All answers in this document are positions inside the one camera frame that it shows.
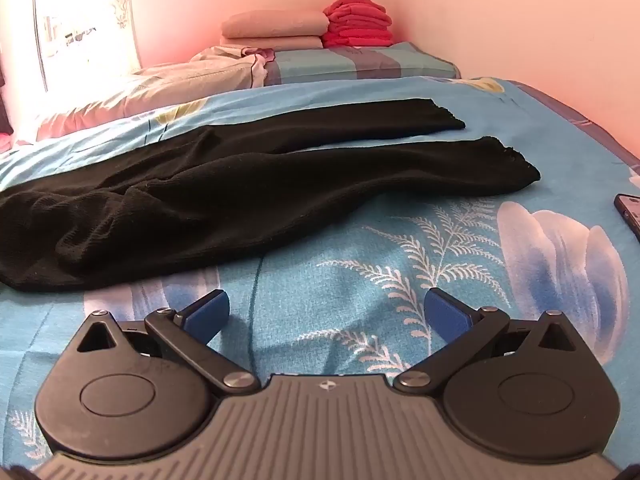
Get black smartphone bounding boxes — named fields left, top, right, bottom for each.
left=614, top=193, right=640, bottom=239

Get stack of red folded towels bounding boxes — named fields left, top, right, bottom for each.
left=321, top=0, right=394, bottom=49

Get blue floral bedsheet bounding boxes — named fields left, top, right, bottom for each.
left=0, top=76, right=640, bottom=466

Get black pants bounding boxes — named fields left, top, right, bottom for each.
left=0, top=98, right=542, bottom=292

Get beige pillow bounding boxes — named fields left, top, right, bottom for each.
left=36, top=45, right=275, bottom=142

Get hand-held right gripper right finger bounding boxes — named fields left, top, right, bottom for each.
left=393, top=288, right=581, bottom=394

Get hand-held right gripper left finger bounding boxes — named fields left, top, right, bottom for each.
left=75, top=289, right=259, bottom=394

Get pink pillow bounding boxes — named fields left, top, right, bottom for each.
left=220, top=10, right=331, bottom=52

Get blue striped pillow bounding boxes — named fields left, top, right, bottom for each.
left=262, top=41, right=462, bottom=87

